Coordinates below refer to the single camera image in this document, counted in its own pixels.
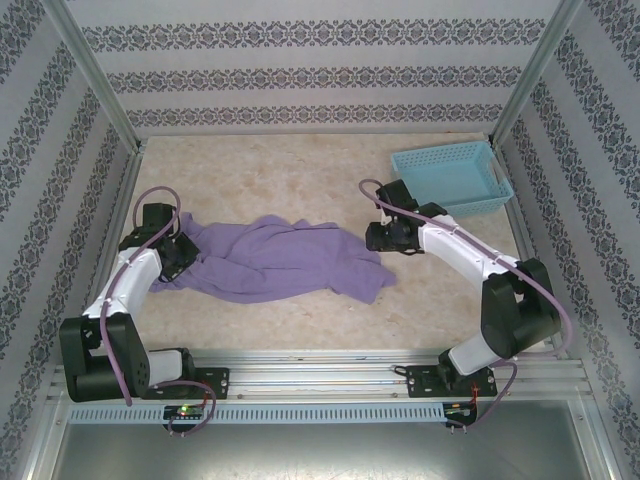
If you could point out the purple t-shirt with white print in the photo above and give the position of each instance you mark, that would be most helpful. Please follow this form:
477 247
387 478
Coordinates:
280 260

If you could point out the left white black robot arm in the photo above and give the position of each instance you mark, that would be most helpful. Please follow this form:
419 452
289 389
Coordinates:
130 280

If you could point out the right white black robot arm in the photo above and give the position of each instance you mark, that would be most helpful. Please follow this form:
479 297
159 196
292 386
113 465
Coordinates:
460 250

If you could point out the light blue plastic basket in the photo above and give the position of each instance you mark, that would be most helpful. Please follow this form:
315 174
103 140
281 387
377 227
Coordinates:
455 175

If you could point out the circuit board with green light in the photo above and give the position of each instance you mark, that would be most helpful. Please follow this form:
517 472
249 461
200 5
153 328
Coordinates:
185 412

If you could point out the small circuit board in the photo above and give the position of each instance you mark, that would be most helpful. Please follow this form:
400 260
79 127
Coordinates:
460 410

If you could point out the metal base panel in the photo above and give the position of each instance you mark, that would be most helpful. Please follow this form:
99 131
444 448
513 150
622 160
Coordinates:
320 455

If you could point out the aluminium side rail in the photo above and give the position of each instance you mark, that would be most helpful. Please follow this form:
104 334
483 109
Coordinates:
130 180
523 240

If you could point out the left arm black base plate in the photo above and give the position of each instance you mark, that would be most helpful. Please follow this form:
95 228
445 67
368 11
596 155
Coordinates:
212 382

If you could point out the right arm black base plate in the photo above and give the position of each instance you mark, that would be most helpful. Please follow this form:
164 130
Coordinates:
422 380

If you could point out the aluminium mounting rail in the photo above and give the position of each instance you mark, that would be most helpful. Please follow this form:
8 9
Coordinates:
320 375

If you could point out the aluminium frame post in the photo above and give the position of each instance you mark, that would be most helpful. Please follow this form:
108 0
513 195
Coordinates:
90 70
540 65

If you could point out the aluminium frame beam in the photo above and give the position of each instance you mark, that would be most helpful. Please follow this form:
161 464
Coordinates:
600 450
35 445

